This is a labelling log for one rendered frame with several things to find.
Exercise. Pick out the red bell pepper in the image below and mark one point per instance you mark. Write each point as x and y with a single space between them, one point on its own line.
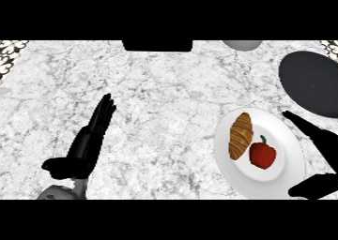
262 154

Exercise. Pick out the dark grey round pan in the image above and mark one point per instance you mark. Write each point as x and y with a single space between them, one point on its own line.
315 84

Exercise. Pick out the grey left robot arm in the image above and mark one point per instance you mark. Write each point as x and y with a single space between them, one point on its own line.
62 191

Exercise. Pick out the grey round object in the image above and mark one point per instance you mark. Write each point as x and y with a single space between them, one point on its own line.
243 45

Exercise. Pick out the brown croissant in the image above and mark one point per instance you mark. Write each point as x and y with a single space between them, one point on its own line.
241 136

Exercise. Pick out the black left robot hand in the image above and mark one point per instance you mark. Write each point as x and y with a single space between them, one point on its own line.
89 140

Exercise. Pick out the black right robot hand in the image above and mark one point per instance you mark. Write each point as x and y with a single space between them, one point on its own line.
331 146

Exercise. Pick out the white round plate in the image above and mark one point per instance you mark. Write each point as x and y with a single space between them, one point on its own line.
262 153

